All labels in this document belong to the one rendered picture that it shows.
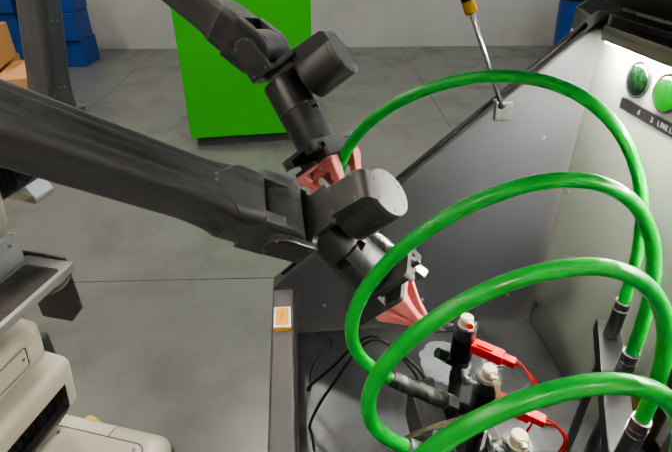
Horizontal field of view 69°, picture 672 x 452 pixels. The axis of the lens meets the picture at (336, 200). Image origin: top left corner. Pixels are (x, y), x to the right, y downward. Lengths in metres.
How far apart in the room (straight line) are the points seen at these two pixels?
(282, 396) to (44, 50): 0.66
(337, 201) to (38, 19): 0.60
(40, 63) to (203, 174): 0.54
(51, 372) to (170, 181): 0.78
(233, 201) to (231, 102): 3.40
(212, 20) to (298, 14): 3.01
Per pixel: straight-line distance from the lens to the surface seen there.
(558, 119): 0.92
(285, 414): 0.79
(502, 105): 0.86
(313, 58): 0.65
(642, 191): 0.64
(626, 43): 0.80
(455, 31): 7.22
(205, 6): 0.73
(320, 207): 0.52
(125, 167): 0.43
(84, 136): 0.43
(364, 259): 0.56
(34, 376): 1.17
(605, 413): 0.67
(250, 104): 3.85
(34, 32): 0.95
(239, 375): 2.10
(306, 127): 0.66
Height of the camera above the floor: 1.58
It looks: 30 degrees down
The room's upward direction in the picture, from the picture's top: straight up
